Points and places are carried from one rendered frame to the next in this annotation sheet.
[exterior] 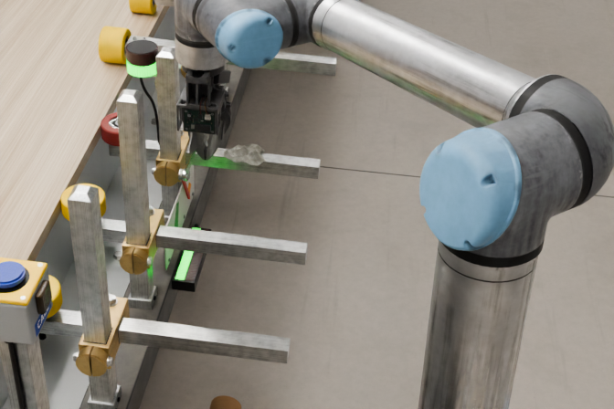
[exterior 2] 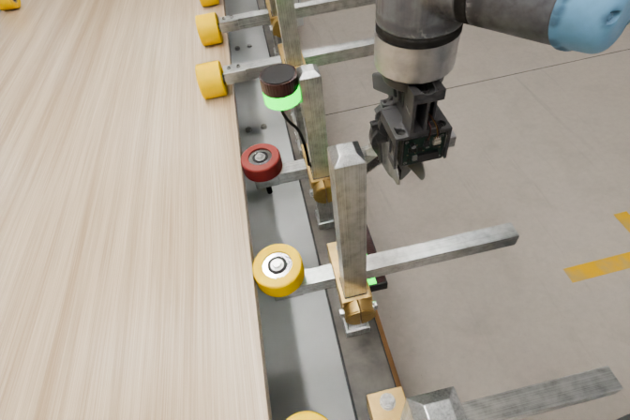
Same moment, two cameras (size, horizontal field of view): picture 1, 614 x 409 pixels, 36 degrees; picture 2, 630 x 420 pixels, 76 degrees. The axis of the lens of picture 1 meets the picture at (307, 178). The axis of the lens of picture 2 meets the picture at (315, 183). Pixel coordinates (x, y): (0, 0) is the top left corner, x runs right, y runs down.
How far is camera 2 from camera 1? 1.20 m
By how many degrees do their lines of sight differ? 14
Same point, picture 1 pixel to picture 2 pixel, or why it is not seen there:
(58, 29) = (149, 82)
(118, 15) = (193, 52)
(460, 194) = not seen: outside the picture
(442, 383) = not seen: outside the picture
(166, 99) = (316, 123)
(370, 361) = (430, 233)
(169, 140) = (322, 160)
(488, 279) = not seen: outside the picture
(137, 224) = (358, 280)
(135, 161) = (360, 228)
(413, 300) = (431, 182)
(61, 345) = (292, 389)
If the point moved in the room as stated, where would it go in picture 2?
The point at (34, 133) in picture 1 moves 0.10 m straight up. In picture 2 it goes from (181, 200) to (160, 163)
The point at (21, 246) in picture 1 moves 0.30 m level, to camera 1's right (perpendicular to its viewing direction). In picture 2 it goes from (247, 370) to (453, 304)
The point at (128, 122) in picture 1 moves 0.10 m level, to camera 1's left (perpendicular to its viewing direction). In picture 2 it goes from (352, 190) to (263, 215)
